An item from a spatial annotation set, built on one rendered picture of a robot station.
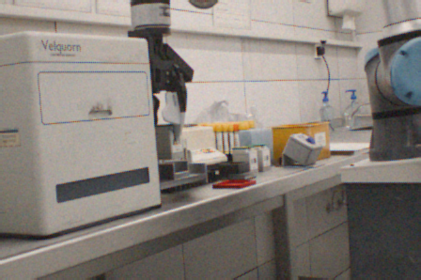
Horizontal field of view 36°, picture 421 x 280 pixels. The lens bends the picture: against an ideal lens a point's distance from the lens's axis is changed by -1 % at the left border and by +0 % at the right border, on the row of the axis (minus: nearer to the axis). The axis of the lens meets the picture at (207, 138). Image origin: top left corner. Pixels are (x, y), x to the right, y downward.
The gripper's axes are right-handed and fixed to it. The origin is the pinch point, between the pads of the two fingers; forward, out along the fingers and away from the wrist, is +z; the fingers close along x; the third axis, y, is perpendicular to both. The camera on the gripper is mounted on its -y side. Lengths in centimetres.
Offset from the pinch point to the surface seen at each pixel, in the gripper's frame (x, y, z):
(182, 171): 2.0, -1.6, 7.3
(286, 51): -59, -177, -27
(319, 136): 3, -66, 6
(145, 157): 4.5, 12.8, 3.1
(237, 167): -0.3, -26.1, 9.6
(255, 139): -7.6, -48.4, 4.9
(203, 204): 8.6, 1.9, 13.0
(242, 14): -59, -138, -41
